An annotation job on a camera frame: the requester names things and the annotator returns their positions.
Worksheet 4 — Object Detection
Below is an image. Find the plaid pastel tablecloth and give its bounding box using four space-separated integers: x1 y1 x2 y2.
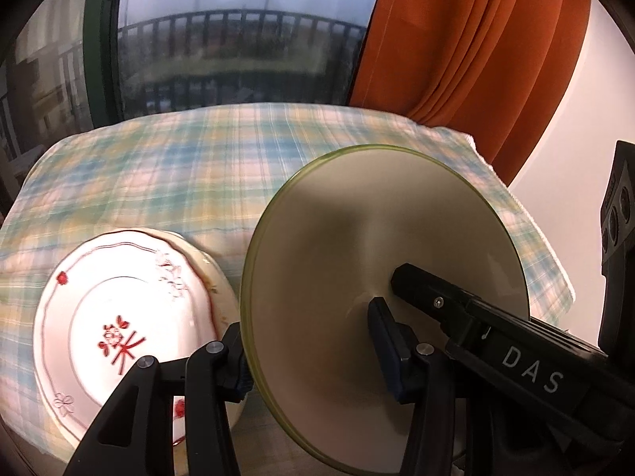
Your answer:
0 102 576 476

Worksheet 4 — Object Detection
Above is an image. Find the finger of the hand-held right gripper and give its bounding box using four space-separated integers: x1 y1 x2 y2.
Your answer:
391 263 477 330

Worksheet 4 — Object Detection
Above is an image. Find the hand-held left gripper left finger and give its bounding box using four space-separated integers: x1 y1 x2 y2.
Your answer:
64 322 254 476

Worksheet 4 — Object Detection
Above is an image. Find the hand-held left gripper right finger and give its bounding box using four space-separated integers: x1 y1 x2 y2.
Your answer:
368 296 457 476

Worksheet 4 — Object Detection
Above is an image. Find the balcony railing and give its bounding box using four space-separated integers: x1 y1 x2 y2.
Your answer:
116 9 365 110

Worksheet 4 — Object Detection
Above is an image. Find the white plate red pattern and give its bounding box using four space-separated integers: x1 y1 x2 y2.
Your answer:
34 230 224 449

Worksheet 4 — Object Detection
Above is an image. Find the scalloped yellow flower plate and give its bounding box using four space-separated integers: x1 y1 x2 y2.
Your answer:
124 228 247 430

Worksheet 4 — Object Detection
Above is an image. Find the orange curtain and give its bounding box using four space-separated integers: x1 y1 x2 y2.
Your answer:
347 0 593 184

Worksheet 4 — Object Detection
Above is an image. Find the floral cream ceramic bowl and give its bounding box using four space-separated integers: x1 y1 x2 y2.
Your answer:
241 145 531 462

